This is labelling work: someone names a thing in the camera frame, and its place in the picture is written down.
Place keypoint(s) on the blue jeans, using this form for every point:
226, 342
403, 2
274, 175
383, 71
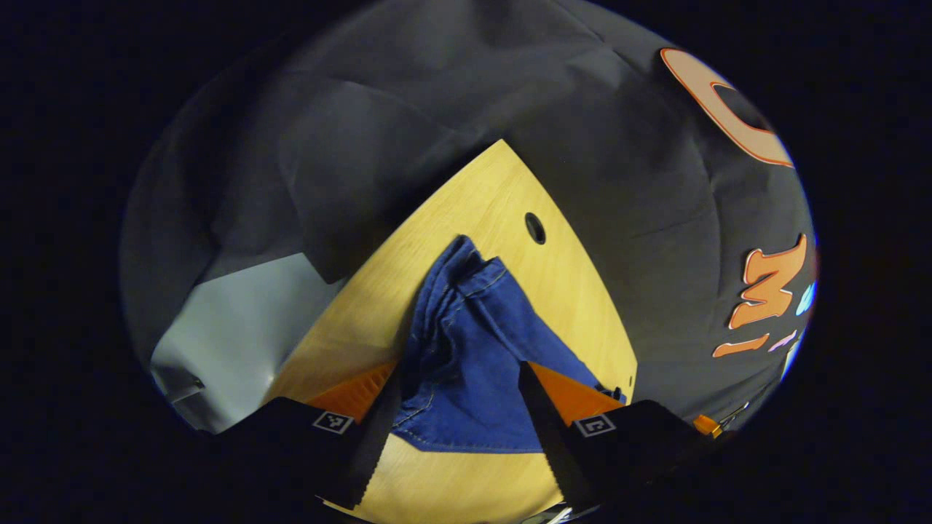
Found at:
473, 364

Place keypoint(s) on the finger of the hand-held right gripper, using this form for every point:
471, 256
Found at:
706, 426

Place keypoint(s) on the black backdrop cloth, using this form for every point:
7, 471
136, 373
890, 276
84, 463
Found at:
437, 94

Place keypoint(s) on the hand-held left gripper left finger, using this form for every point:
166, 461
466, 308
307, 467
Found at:
375, 444

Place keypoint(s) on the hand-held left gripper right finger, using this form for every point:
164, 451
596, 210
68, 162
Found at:
542, 437

